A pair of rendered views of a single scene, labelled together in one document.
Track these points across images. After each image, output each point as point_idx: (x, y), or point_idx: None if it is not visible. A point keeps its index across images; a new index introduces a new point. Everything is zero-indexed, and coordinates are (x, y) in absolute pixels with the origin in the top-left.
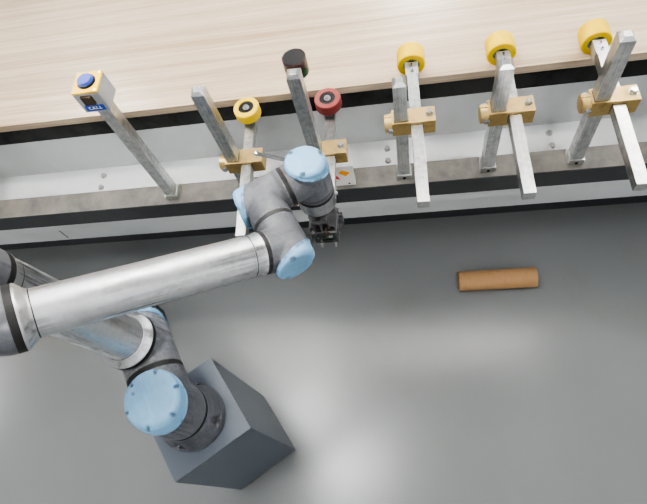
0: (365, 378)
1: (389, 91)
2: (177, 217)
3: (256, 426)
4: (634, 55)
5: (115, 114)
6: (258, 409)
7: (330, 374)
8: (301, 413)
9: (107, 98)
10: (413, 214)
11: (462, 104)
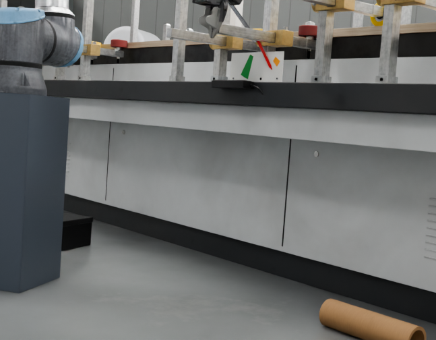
0: (141, 305)
1: (360, 42)
2: (166, 119)
3: (32, 126)
4: None
5: None
6: (45, 191)
7: (122, 294)
8: (62, 290)
9: None
10: (358, 286)
11: (414, 70)
